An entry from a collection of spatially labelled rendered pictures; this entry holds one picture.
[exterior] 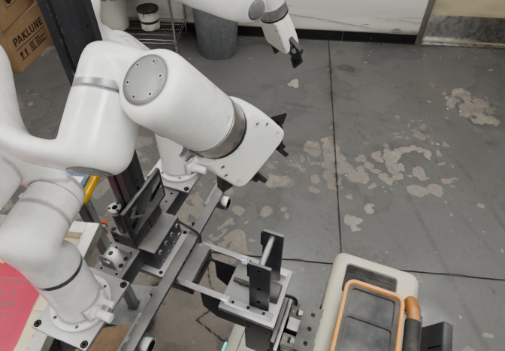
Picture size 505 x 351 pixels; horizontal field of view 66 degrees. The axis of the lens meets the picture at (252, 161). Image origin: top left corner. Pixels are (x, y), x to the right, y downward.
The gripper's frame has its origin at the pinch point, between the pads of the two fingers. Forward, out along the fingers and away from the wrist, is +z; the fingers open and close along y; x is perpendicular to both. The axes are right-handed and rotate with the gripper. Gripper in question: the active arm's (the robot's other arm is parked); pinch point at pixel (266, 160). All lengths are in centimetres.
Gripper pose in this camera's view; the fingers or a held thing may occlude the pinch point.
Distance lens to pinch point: 59.8
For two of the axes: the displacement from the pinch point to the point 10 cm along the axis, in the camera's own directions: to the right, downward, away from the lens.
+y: 6.3, -7.8, -0.8
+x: -6.6, -5.8, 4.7
